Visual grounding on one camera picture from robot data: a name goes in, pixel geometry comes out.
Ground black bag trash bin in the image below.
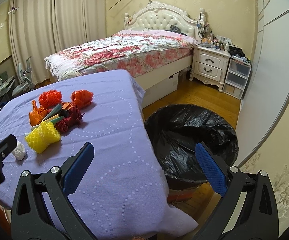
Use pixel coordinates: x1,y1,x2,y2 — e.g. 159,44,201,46
144,104,239,190

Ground red foam fruit net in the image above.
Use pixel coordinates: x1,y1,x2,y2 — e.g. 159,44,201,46
38,89,62,109

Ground dark red wrapper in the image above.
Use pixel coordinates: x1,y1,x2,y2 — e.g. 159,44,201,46
55,103,84,133

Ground white sliding wardrobe door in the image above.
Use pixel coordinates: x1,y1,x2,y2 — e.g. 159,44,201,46
235,0,289,166

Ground clear plastic drawer unit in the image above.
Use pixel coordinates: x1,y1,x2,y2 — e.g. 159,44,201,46
223,56,252,100

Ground white under-bed storage box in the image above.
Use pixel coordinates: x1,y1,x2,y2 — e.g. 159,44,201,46
142,73,179,108

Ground nightstand clutter bottles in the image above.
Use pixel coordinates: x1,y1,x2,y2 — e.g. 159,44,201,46
196,8,251,63

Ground white tissue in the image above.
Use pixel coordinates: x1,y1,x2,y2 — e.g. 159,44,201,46
12,141,26,161

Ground red plastic bag ball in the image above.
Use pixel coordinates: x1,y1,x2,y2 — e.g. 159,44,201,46
71,89,94,109

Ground floral pink bedspread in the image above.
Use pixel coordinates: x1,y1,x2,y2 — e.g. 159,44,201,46
45,30,197,81

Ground purple table cloth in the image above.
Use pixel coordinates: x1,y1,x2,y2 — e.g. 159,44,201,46
0,70,198,239

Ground white tufted bed frame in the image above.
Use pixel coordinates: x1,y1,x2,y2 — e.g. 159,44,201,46
124,1,198,90

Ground white green tube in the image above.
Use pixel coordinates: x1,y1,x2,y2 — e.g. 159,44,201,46
30,114,60,132

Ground white two-drawer nightstand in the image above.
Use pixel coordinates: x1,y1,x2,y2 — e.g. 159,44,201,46
189,46,231,92

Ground grey desk chair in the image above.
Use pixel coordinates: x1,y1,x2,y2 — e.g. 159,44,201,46
12,57,34,98

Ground beige curtains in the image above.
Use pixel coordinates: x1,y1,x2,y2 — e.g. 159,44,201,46
8,0,106,84

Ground yellow foam fruit net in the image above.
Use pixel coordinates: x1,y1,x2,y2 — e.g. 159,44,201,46
25,121,61,154

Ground orange plastic wrapper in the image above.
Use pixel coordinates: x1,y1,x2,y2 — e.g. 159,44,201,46
29,100,48,126

